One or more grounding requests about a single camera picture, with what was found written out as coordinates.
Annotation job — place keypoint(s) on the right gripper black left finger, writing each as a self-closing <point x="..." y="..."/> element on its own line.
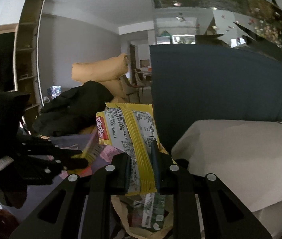
<point x="79" y="207"/>

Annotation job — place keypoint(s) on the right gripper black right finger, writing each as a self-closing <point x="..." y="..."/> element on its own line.
<point x="202" y="203"/>

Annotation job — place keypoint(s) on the white green milk carton bag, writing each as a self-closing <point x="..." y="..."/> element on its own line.
<point x="153" y="213"/>

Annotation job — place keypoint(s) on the yellow nabati wafer packet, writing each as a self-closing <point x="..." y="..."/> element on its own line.
<point x="131" y="128"/>

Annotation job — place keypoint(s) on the beige trash bag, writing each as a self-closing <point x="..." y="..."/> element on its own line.
<point x="129" y="210"/>

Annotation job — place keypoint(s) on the pink plastic basket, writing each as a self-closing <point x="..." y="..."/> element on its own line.
<point x="108" y="152"/>

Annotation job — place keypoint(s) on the white sofa cover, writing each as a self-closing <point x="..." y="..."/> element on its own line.
<point x="246" y="156"/>

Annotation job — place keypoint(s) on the black cushion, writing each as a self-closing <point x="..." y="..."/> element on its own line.
<point x="73" y="110"/>

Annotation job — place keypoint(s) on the dark blue cabinet cloth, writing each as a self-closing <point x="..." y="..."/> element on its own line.
<point x="202" y="82"/>

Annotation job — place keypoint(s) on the dining chair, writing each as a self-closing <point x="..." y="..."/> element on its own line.
<point x="128" y="88"/>

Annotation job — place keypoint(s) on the yellow tan pillow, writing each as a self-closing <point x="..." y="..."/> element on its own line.
<point x="106" y="72"/>

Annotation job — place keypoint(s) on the wooden wall shelf unit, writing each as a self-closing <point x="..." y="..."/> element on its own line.
<point x="26" y="55"/>

